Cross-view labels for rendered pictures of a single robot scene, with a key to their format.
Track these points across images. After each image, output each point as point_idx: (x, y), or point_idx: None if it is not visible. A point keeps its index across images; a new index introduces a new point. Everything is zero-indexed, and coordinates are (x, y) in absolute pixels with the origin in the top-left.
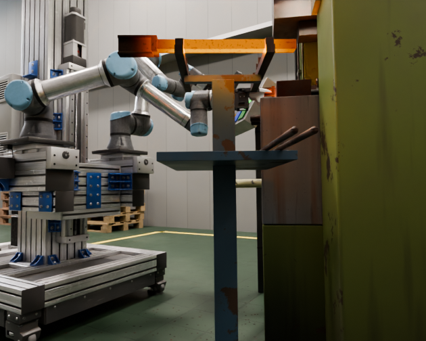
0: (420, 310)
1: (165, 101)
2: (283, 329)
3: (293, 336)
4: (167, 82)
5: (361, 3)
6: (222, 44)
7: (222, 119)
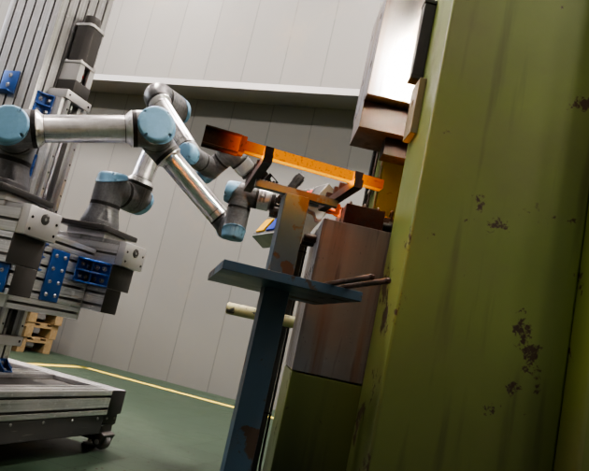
0: None
1: (195, 183)
2: None
3: None
4: (199, 155)
5: (453, 157)
6: (311, 165)
7: (287, 237)
